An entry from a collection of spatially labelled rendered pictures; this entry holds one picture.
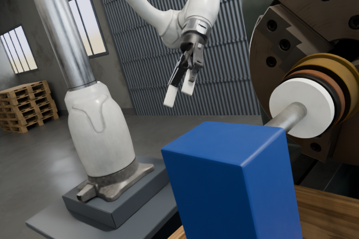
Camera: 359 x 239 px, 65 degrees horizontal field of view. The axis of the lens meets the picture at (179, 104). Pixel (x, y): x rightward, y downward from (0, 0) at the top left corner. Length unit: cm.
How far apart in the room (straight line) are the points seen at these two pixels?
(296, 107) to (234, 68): 309
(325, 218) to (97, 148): 57
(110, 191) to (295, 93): 63
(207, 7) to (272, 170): 76
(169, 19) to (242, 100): 256
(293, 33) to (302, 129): 14
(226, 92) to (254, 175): 336
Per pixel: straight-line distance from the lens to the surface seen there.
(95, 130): 80
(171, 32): 103
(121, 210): 80
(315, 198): 50
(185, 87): 75
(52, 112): 666
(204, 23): 90
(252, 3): 70
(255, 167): 19
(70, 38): 100
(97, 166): 84
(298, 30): 44
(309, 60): 39
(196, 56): 78
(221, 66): 347
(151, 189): 87
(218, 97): 363
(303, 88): 33
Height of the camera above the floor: 120
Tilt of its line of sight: 15 degrees down
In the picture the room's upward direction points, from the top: 15 degrees counter-clockwise
